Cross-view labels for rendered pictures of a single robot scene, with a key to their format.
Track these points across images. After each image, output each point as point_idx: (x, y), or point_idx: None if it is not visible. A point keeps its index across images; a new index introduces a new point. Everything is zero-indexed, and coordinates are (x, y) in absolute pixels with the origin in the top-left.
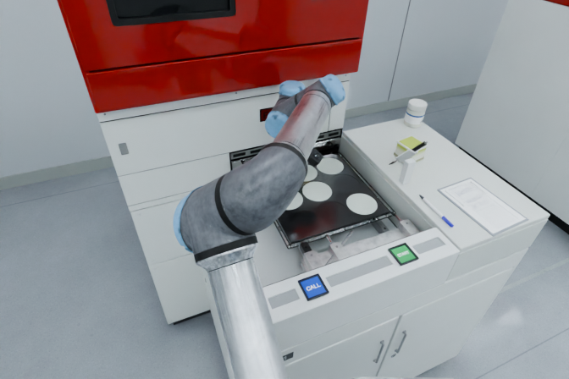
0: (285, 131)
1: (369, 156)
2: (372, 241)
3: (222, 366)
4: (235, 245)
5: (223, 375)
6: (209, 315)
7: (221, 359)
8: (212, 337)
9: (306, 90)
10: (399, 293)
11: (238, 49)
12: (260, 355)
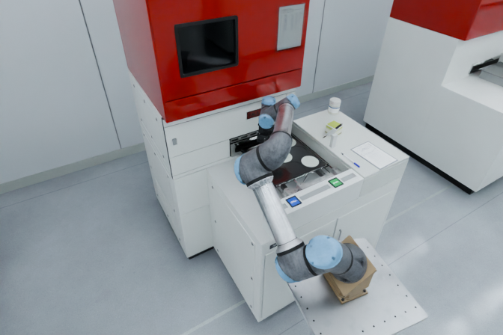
0: (279, 125)
1: (311, 134)
2: (319, 180)
3: (227, 280)
4: (266, 176)
5: (229, 284)
6: (212, 251)
7: (225, 275)
8: (216, 263)
9: (279, 102)
10: (335, 203)
11: (238, 81)
12: (282, 219)
